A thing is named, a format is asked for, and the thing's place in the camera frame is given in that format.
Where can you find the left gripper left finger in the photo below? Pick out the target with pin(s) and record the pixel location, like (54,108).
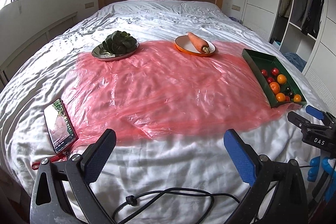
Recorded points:
(96,155)

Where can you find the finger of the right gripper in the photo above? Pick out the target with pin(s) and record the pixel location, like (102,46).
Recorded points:
(300,122)
(318,114)

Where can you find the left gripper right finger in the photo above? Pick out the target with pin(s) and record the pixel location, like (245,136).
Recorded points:
(245,159)

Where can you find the dark plum front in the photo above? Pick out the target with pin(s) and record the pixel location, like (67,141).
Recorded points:
(291,94)

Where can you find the dark plum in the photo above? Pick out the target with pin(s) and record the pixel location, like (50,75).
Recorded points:
(291,94)
(288,89)

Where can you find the large orange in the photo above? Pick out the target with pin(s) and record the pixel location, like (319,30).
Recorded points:
(275,87)

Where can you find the red apple top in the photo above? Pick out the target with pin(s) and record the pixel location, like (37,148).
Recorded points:
(270,80)

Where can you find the blue gloved hand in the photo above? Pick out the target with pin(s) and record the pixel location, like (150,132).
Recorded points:
(318,167)

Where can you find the green tray box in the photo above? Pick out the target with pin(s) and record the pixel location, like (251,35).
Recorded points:
(258,61)

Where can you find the blue cloth on floor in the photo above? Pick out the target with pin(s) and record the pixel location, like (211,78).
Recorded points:
(296,60)

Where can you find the white bed sheet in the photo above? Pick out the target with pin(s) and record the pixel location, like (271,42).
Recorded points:
(142,165)

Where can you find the pink plastic sheet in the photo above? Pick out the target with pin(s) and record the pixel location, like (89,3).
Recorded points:
(160,91)

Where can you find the hanging clothes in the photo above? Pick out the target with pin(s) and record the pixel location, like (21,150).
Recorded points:
(305,14)

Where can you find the patterned grey plate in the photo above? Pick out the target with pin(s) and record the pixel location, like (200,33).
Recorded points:
(102,55)

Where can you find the dark green leafy vegetable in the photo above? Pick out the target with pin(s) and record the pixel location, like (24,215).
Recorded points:
(119,43)

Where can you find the white wardrobe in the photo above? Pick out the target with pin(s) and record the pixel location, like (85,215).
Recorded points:
(261,16)

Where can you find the orange carrot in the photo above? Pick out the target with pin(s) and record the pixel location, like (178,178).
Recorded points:
(200,44)

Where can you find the orange rimmed white plate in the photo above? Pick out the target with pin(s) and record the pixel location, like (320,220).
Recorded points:
(184,45)

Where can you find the right wall socket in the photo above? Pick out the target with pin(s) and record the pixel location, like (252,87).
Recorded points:
(236,8)

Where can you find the wall socket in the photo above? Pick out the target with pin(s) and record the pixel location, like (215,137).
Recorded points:
(236,8)
(89,5)

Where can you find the left wall socket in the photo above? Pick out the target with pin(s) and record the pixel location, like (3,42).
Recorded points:
(89,5)

